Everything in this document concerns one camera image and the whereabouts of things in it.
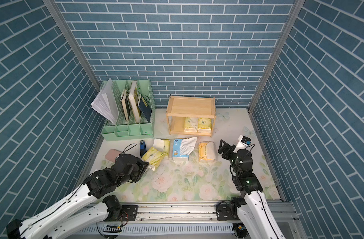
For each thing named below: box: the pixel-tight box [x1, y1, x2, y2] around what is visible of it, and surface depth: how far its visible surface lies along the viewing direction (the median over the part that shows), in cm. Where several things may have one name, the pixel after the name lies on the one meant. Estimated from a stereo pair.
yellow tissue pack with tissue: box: [152, 138, 171, 159], surface depth 96 cm
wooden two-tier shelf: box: [165, 95, 217, 138], surface depth 98 cm
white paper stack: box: [90, 77, 119, 125], surface depth 95 cm
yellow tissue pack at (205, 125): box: [197, 117, 213, 134], surface depth 104 cm
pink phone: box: [104, 148, 122, 162], surface depth 97 cm
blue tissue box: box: [172, 136, 197, 161], surface depth 93 cm
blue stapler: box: [139, 139, 147, 158], surface depth 100 cm
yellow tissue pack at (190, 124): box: [183, 117, 198, 133], surface depth 105 cm
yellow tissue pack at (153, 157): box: [141, 147, 166, 171], surface depth 80 cm
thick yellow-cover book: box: [128, 80, 141, 123], surface depth 100 cm
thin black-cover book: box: [120, 89, 130, 122], surface depth 104 cm
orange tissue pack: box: [198, 140, 216, 162], surface depth 95 cm
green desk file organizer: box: [101, 79, 156, 142], surface depth 104 cm
